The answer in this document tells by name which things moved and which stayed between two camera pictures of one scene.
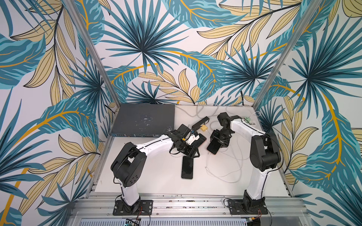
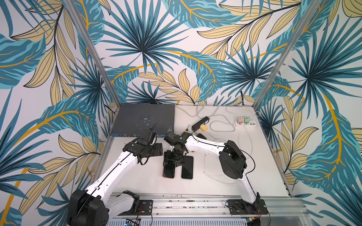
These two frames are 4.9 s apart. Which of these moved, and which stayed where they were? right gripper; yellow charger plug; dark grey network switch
Moved: right gripper
Stayed: yellow charger plug; dark grey network switch
